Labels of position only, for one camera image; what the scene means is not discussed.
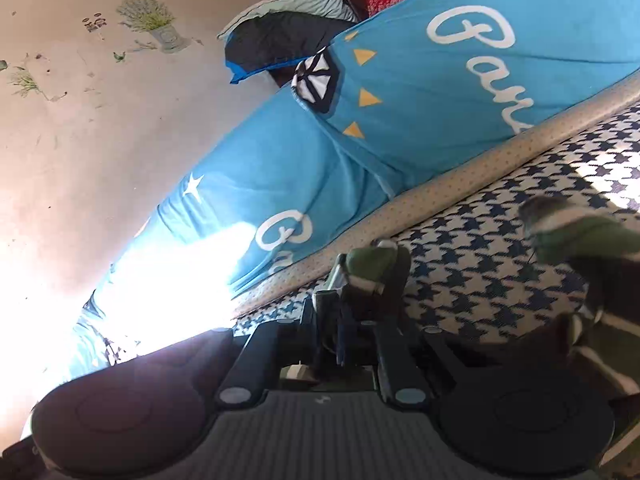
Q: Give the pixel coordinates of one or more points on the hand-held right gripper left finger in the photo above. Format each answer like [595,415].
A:
[327,332]

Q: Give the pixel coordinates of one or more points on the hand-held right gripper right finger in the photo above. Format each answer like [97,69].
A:
[387,355]

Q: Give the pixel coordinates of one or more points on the green striped shirt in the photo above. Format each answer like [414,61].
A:
[595,260]

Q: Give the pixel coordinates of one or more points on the houndstooth blanket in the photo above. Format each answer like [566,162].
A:
[480,270]

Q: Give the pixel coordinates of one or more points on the beige dotted sheet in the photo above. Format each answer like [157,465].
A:
[450,185]

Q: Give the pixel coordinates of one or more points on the blue cartoon print pillow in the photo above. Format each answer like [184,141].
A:
[410,125]

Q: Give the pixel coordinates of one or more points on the lavender pot wall sticker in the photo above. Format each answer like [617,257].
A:
[150,20]

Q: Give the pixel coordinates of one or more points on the small dark flowers wall sticker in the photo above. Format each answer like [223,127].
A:
[94,21]

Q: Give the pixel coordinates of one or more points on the small lavender sprig wall sticker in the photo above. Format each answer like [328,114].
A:
[27,82]

